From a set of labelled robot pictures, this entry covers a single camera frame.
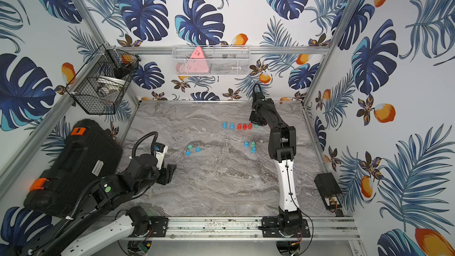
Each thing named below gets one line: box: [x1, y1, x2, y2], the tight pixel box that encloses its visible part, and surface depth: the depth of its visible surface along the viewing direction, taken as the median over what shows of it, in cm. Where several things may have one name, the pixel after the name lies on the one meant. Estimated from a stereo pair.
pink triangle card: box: [186, 46, 210, 74], surface depth 92 cm
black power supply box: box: [313, 172, 343, 210], surface depth 82 cm
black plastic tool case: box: [23, 119, 123, 217], surface depth 71 cm
